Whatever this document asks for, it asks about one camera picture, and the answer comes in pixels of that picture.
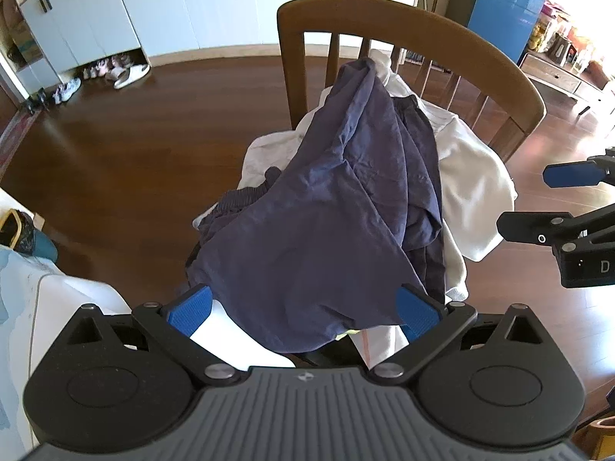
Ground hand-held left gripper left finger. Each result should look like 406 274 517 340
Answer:
65 285 243 387

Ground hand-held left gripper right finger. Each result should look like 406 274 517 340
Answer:
367 285 546 387

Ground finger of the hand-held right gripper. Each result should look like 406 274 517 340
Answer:
497 204 615 250
543 146 615 189

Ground navy blue shorts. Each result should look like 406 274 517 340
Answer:
185 56 452 353

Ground white shirt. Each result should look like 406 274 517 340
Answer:
192 49 519 370

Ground low wooden cabinet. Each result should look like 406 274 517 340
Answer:
520 52 615 117

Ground wooden chair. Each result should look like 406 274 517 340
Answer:
277 0 547 164

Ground toys on cabinet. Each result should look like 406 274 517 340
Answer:
527 0 608 74

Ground brown wooden object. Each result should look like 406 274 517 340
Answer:
574 413 615 461

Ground blue cabinet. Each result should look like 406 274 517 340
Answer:
467 0 553 66

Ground dark bag with yellow trim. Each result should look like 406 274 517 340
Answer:
0 208 38 256

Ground pair of white slippers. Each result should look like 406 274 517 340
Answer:
113 64 151 90

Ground red doormat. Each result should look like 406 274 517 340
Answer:
0 104 43 176

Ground pair of white sneakers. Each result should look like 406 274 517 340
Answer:
52 78 82 105

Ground pair of pink shoes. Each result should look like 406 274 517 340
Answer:
83 54 133 80

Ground pair of dark shoes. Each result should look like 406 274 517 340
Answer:
25 87 50 115

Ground white wardrobe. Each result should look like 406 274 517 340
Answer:
108 0 427 58

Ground white shoe cabinet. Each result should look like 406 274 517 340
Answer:
18 0 152 86

